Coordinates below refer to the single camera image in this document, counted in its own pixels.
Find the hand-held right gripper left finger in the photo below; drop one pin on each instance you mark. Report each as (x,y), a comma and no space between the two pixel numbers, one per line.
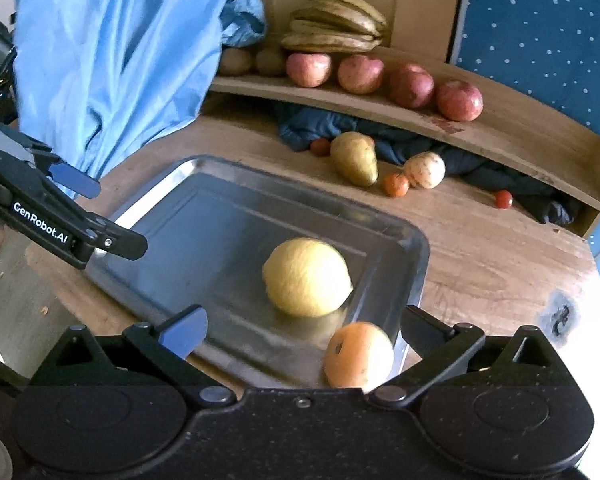
(185,331)

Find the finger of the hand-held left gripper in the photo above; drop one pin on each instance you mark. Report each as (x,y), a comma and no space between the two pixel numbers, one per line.
(75,182)
(115,242)

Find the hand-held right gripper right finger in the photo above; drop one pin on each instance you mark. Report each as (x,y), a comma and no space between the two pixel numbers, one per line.
(420,331)

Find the large orange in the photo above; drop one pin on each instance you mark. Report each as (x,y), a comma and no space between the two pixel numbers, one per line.
(360,355)

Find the metal tray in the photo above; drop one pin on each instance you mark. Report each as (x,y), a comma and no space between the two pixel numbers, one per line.
(220,220)

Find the yellow lemon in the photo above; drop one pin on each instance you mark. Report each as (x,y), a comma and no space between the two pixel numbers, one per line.
(307,277)

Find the small tangerine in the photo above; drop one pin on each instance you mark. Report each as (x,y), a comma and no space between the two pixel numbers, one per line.
(396,184)

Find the green yellow pear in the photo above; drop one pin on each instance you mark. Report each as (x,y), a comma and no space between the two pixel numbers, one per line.
(354,157)

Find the red cherry tomato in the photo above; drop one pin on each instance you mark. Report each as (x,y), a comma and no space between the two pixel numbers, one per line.
(503,199)
(320,147)

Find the light blue garment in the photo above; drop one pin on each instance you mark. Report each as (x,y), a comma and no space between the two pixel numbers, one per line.
(120,60)

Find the pale yellow striped fruit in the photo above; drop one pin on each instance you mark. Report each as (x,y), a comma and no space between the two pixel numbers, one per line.
(424,170)

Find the brown kiwi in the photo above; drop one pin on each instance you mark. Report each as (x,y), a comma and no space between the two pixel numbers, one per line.
(271,60)
(235,61)

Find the wooden curved shelf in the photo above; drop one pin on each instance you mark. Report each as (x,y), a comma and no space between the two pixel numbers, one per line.
(505,135)

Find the dark blue cloth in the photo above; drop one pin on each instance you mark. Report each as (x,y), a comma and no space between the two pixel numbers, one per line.
(310,127)

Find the red apple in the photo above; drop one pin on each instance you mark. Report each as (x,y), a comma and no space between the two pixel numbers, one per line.
(411,86)
(360,74)
(459,100)
(308,69)

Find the blue plastic bag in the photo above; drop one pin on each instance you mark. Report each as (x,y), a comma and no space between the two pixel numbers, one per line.
(245,20)

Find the bunch of bananas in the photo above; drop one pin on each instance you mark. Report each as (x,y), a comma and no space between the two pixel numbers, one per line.
(335,25)

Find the wooden back panel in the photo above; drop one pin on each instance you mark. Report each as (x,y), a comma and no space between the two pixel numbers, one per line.
(420,10)

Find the blue white-dotted board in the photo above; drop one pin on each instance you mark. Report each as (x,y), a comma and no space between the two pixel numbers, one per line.
(530,20)

